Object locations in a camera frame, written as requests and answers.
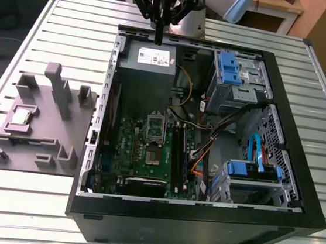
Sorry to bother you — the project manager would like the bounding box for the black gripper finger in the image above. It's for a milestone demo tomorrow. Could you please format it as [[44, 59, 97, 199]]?
[[121, 0, 163, 46], [157, 0, 200, 50]]

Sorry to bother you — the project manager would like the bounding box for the metal socket cover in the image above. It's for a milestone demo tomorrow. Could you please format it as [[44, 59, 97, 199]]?
[[143, 108, 170, 146]]

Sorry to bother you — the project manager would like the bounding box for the silver CPU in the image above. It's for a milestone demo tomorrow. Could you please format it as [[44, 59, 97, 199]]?
[[12, 107, 32, 126]]

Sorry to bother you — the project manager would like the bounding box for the CPU socket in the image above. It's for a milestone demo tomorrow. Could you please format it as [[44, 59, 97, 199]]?
[[145, 144, 164, 167]]

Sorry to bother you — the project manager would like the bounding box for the grey power supply unit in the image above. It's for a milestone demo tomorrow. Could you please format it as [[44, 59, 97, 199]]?
[[113, 39, 180, 116]]

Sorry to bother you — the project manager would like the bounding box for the wooden desk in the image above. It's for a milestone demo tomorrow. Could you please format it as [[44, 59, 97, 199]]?
[[241, 0, 307, 37]]

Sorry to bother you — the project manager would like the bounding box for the silver optical drive cage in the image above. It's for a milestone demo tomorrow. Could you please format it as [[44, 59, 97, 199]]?
[[204, 49, 279, 121]]

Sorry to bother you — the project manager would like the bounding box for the metal locking lever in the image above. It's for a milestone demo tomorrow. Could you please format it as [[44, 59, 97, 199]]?
[[162, 110, 171, 148]]

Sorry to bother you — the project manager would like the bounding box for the black RAM slot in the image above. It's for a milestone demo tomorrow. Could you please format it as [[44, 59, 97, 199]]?
[[167, 122, 185, 194], [171, 122, 190, 191], [164, 121, 181, 195]]

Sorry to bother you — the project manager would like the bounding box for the green motherboard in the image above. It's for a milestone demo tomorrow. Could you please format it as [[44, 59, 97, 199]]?
[[90, 111, 209, 205]]

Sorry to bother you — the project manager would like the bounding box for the grey parts rack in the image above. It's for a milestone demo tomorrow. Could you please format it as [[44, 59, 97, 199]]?
[[0, 56, 102, 181]]

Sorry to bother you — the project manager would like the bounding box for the hard disk in blue carrier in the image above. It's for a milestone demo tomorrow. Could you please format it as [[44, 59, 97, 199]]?
[[225, 160, 284, 184]]

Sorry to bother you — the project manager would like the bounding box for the black graphics card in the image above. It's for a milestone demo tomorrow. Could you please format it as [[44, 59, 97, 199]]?
[[115, 174, 169, 200]]

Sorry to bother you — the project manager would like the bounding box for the bare blue RAM stick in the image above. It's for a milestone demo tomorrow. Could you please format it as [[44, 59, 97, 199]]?
[[7, 135, 44, 147]]

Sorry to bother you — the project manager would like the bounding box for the silver disk bay cage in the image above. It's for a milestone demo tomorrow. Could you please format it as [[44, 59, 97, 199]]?
[[208, 157, 306, 212]]

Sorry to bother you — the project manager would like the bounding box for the black PC case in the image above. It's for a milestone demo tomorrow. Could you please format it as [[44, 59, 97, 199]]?
[[62, 20, 326, 244]]

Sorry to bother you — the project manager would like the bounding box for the blue plastic drive bracket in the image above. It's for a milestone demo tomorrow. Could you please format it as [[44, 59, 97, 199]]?
[[217, 51, 247, 87]]

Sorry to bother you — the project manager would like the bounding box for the yellow wire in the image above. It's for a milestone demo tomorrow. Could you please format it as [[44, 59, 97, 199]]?
[[169, 63, 196, 112]]

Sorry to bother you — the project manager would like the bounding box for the white and black wire bundle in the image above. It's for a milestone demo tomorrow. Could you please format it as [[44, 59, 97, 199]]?
[[165, 106, 215, 131]]

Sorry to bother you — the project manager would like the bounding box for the black cable bundle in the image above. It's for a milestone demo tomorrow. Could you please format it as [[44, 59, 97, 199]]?
[[189, 95, 273, 170]]

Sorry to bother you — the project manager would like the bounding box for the orange wire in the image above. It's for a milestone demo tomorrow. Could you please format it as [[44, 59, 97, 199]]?
[[188, 150, 209, 178]]

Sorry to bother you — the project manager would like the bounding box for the blue flat wire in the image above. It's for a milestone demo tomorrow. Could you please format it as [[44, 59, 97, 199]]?
[[245, 131, 269, 174]]

